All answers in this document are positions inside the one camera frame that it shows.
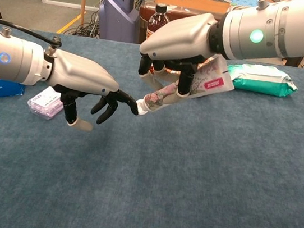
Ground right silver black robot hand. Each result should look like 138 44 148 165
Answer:
133 4 220 102

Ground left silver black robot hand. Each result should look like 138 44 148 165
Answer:
36 47 146 138

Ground white floral toothpaste tube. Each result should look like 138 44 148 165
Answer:
134 44 238 128

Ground dark tea bottle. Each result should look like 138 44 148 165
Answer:
145 2 173 43

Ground brown mahjong table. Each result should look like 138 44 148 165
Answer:
135 0 273 62

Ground clear plastic small box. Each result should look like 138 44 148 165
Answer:
25 83 67 121

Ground green wet wipes pack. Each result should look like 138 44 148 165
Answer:
224 59 301 100

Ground blue felt table mat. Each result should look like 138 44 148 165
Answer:
0 24 304 228

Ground tangled black floor cables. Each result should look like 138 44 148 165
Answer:
71 9 103 39

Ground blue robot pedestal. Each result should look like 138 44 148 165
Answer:
94 0 143 44

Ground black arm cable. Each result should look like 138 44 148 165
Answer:
0 19 65 48

